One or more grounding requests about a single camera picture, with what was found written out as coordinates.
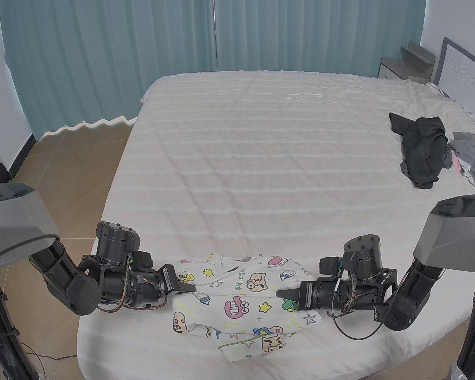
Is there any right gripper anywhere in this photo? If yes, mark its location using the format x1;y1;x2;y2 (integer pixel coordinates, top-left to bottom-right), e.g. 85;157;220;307
276;279;355;314

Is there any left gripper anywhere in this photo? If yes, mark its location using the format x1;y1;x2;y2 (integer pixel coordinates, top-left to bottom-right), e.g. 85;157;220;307
103;264;197;310

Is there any white printed pyjama top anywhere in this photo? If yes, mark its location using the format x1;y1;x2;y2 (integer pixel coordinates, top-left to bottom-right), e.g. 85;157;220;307
170;253;322;363

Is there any bed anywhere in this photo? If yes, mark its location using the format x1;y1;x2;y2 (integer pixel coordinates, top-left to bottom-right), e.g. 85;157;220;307
76;37;475;380

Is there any black garment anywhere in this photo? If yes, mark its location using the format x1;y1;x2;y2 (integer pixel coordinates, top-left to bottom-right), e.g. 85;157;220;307
389;111;450;189

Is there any grey bedside table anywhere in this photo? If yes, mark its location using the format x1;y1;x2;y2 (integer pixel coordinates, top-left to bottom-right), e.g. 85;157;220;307
378;40;437;84

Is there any blue-green curtain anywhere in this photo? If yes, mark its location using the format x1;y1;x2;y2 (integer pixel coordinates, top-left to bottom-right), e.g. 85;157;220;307
0;0;216;137
214;0;428;79

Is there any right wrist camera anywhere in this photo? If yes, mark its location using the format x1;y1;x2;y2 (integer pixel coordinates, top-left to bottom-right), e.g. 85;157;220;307
319;256;343;282

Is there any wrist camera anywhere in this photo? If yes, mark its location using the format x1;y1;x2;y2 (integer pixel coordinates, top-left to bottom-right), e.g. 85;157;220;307
319;256;343;282
135;251;154;272

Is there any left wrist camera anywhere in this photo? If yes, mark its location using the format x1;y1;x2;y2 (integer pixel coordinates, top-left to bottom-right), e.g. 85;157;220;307
135;251;154;272

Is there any black cable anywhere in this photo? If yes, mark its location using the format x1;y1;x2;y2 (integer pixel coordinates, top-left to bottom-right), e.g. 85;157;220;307
330;311;388;341
24;350;78;380
97;291;169;314

